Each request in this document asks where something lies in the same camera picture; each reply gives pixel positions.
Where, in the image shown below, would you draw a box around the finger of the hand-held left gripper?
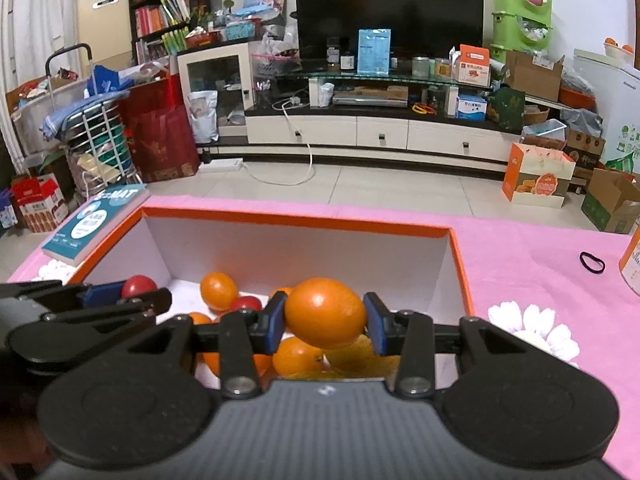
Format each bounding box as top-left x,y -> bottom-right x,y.
9,288 -> 173,367
0,280 -> 127,311

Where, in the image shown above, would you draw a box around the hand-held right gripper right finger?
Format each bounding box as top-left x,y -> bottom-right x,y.
364,292 -> 566,401

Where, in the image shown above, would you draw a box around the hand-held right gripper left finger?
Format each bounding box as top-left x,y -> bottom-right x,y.
95,292 -> 288,401

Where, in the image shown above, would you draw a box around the yellow-green pear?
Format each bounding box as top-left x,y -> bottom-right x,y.
322,335 -> 401,378

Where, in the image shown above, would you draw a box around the orange tomato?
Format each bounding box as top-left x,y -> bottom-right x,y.
284,277 -> 368,350

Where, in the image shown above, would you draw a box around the orange cardboard box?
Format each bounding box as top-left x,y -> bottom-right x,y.
65,204 -> 476,391

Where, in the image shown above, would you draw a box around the teal paperback book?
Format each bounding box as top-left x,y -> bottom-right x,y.
41,183 -> 151,267

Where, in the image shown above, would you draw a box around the red and white carton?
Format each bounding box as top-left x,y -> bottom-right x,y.
11,174 -> 69,234

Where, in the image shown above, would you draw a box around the pink daisy-print tablecloth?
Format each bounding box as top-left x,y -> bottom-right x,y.
7,195 -> 640,480

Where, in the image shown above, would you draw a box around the red shopping bags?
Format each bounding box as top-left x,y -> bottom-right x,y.
117,75 -> 201,183

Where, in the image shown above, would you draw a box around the white television stand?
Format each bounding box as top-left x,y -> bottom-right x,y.
245,72 -> 566,171

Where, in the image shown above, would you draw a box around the white pouch bag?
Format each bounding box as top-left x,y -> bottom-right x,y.
187,91 -> 220,143

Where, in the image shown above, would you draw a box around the orange gift carton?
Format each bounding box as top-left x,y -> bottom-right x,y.
502,142 -> 576,209

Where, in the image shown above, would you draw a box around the silver media player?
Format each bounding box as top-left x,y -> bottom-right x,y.
332,91 -> 408,107

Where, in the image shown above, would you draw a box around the white plastic container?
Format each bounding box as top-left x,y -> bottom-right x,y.
308,78 -> 335,108

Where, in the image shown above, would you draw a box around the blue and white box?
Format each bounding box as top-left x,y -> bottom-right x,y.
456,94 -> 488,121

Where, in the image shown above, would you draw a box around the white glass-door cabinet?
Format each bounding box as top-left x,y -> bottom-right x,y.
177,42 -> 251,138

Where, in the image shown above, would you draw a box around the dark green bag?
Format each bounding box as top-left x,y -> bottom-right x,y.
487,87 -> 526,133

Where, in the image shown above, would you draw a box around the white plastic bin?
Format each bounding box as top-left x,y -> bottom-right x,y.
521,119 -> 568,145

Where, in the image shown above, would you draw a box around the green printed cardboard box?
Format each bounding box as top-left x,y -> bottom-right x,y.
580,167 -> 640,235

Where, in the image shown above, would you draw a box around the white and orange canister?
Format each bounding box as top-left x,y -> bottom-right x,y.
619,225 -> 640,296

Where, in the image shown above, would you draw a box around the blue printed card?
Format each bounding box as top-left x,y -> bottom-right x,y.
357,28 -> 392,75

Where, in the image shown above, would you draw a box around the orange and white carton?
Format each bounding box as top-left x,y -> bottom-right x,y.
452,45 -> 491,87

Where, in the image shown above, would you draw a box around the bookshelf with books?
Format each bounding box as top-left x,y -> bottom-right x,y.
129,0 -> 236,63

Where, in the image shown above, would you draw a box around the beige tower air conditioner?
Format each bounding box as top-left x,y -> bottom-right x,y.
77,0 -> 133,68

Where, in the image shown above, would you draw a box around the open cardboard box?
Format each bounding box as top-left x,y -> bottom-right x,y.
505,50 -> 566,103

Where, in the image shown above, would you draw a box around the black television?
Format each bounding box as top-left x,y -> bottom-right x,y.
294,0 -> 485,61

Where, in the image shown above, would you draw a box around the green stacking bins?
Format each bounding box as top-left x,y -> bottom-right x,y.
490,0 -> 553,63

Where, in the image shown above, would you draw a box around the white bowl of oranges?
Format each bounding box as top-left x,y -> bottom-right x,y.
602,37 -> 636,66

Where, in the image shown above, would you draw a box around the white wire cart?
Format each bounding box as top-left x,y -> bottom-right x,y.
45,42 -> 141,186

